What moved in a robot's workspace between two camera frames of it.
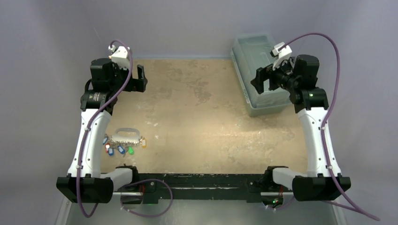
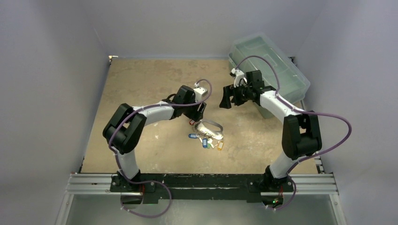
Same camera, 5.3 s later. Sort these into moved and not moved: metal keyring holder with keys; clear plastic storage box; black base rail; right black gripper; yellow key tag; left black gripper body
Moved: metal keyring holder with keys; yellow key tag; left black gripper body; right black gripper
Not moved: clear plastic storage box; black base rail
